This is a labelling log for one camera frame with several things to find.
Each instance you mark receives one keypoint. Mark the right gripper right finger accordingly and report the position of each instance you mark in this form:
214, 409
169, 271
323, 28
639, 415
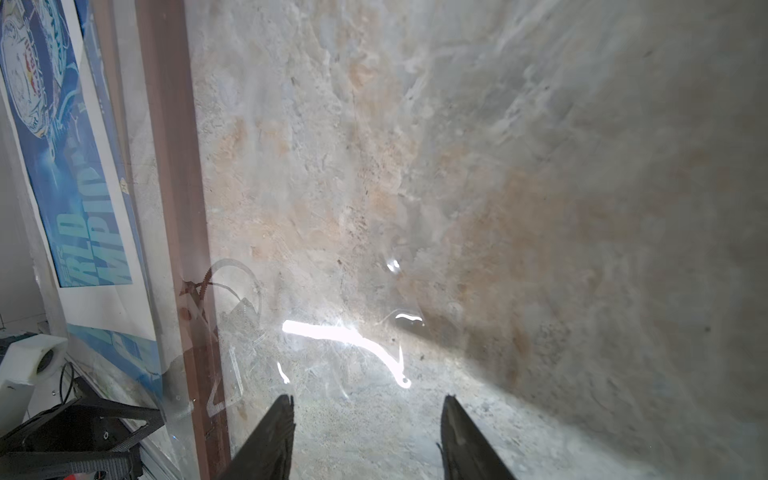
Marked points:
466, 453

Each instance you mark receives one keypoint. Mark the clear acrylic sheet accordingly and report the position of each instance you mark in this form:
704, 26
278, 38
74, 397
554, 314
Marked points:
351, 368

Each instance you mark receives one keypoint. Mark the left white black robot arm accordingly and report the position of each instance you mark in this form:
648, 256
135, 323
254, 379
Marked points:
26, 360

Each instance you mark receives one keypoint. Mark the blue poster photo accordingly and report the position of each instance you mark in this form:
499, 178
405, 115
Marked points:
66, 180

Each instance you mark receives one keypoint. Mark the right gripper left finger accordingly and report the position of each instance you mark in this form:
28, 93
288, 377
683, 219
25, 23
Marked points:
267, 453

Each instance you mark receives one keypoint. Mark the brown wooden picture frame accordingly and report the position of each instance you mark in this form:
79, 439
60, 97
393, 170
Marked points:
166, 61

